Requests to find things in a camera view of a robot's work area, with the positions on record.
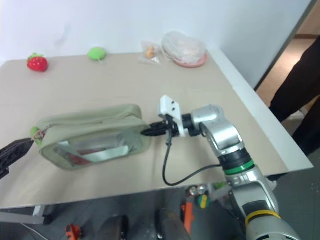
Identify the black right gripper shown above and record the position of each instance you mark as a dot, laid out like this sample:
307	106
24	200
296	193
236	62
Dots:
170	126

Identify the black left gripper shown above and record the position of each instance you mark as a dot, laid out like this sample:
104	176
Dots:
3	173

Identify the green zip pouch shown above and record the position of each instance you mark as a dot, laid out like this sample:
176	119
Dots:
100	125

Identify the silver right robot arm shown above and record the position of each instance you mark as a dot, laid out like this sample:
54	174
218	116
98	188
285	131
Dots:
230	140

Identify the red strawberry plush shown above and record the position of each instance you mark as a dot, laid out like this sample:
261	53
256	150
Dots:
37	63

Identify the round green plush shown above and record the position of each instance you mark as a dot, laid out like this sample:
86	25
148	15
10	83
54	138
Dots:
97	53

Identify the pink plate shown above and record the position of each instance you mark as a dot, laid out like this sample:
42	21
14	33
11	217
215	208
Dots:
193	63

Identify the small clear snack bag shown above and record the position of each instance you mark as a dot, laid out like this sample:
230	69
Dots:
150	52

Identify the green yellow ball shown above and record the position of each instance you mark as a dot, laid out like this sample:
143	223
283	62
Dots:
202	202

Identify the clear plastic bag of food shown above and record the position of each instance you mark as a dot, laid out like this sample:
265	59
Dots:
182	46

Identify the orange clamp tool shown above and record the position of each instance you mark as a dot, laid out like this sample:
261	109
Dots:
188	215

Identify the small orange tool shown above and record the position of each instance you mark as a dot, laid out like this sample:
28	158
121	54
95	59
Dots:
73	230

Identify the person in dark clothes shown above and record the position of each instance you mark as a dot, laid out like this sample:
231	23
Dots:
297	95

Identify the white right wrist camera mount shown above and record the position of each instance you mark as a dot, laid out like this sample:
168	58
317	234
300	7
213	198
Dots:
172	106

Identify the white table frame bar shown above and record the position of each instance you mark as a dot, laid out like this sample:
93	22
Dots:
22	217

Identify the dark door frame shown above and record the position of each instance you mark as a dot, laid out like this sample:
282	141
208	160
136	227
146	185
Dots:
287	37

